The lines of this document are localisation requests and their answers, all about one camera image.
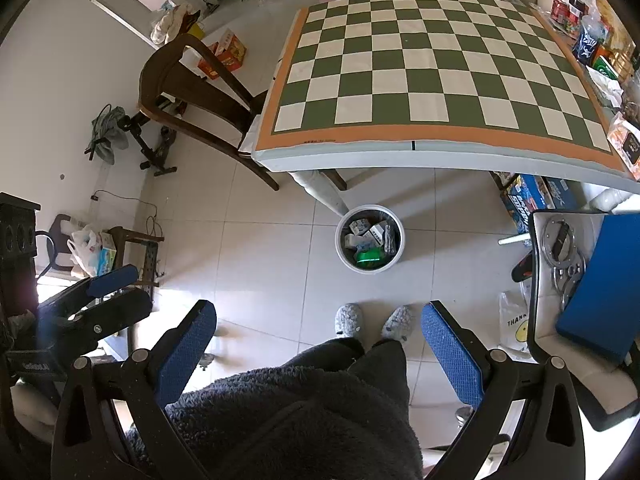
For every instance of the white cardboard box trash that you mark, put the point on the white cardboard box trash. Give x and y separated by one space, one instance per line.
359 227

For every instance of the blue seat cushion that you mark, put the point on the blue seat cushion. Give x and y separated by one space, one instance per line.
603 314

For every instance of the blue snack carton box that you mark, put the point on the blue snack carton box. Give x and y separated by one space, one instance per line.
526 194

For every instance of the left grey fluffy slipper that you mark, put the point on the left grey fluffy slipper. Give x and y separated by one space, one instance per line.
349 321

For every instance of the white table leg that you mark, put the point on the white table leg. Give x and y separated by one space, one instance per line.
319 186

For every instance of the orange red carton box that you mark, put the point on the orange red carton box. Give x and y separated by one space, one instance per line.
229 50

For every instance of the grey fluffy slipper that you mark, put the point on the grey fluffy slipper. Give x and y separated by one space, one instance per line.
349 321
399 325

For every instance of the white round trash bin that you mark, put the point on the white round trash bin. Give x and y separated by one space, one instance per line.
347 244

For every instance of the green plastic wrapper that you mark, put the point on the green plastic wrapper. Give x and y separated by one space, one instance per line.
371 258

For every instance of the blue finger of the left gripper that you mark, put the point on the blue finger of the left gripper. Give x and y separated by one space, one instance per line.
125 309
112 281

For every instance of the black exercise bike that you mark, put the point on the black exercise bike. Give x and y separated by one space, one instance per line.
154 157

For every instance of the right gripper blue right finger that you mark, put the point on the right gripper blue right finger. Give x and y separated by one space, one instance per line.
458 352

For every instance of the dark wooden chair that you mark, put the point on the dark wooden chair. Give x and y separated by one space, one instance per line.
163 74

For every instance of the green white checkered tablecloth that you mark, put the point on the green white checkered tablecloth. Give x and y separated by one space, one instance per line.
434 74

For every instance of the black red shoe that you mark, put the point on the black red shoe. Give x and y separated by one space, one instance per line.
523 270

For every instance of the right grey fluffy slipper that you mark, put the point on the right grey fluffy slipper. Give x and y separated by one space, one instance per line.
399 325

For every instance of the black fluffy trouser legs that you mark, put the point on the black fluffy trouser legs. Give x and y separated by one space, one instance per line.
335 411

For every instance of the white smiley plastic bag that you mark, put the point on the white smiley plastic bag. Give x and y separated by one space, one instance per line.
513 322

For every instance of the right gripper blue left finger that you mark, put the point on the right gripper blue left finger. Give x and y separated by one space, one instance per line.
180 349

